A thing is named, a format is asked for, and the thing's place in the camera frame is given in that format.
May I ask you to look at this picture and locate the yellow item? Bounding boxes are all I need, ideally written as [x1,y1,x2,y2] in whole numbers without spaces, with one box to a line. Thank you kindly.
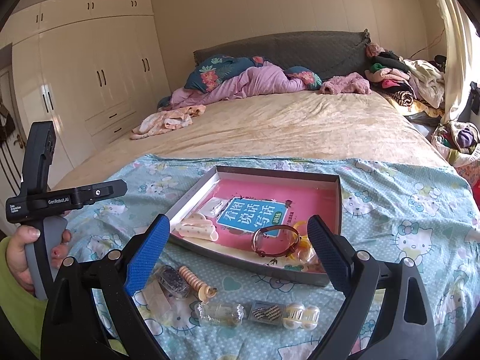
[287,220,320,267]

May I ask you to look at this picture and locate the dark beads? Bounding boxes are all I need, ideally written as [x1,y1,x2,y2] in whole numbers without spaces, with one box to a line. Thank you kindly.
[154,265,191,299]

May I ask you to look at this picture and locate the brown leather bracelet watch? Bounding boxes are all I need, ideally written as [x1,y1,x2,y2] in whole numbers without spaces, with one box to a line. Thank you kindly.
[251,224,301,258]

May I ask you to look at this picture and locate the cream cloud hair claw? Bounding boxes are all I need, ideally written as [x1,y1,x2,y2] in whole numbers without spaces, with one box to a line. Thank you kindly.
[175,213,219,242]

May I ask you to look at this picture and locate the beige spiral hair tie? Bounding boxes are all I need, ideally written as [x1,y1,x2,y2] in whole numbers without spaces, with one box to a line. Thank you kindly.
[177,264,219,302]

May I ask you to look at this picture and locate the pearl cream hair claw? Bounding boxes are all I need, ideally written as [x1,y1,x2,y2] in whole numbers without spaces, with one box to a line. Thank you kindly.
[282,302,320,331]

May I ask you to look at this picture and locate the earring card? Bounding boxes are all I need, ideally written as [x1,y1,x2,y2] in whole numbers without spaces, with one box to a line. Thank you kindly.
[199,197,229,219]

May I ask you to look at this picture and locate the clear box with rhinestone clips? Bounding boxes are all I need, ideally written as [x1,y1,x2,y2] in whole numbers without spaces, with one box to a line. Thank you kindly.
[247,301,286,326]

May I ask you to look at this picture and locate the green left sleeve forearm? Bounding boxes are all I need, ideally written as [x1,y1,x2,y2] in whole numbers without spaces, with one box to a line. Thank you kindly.
[1,236,47,359]

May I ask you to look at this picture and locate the person's left hand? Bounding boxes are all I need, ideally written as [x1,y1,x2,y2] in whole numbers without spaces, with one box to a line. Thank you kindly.
[6,225,73,293]

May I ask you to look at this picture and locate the grey cardboard box tray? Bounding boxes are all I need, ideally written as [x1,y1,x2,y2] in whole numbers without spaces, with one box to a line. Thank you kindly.
[167,166,342,286]

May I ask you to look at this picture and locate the peach baby clothes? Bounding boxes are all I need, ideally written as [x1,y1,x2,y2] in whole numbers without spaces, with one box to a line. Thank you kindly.
[129,105,206,140]

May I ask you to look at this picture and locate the cream wardrobe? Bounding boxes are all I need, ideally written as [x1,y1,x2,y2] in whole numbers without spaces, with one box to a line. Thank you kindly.
[1,0,170,185]

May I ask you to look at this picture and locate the clothes bag by window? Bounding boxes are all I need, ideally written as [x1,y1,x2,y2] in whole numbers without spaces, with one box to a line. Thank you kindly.
[431,121,479,167]

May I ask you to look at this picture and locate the pink fuzzy garment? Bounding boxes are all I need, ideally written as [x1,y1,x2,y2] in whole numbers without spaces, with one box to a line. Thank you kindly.
[320,72,371,95]

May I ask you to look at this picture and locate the floral dark blue pillow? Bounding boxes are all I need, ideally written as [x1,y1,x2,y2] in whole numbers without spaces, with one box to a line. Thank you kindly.
[184,55,267,94]

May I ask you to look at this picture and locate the pile of mixed clothes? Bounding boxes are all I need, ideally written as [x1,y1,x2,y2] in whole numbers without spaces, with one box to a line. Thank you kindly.
[364,43,445,120]

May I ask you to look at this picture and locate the purple quilt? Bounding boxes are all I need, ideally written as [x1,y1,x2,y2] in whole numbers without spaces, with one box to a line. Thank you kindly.
[159,62,308,111]

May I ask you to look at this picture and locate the dark grey headboard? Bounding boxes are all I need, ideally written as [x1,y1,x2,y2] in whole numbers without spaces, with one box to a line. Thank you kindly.
[193,29,371,80]

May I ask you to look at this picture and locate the black clip on curtain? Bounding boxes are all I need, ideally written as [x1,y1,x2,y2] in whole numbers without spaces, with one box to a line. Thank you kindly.
[469,81,480,116]

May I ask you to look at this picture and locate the cream curtain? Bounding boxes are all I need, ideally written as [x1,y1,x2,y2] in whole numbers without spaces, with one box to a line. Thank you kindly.
[437,0,479,123]

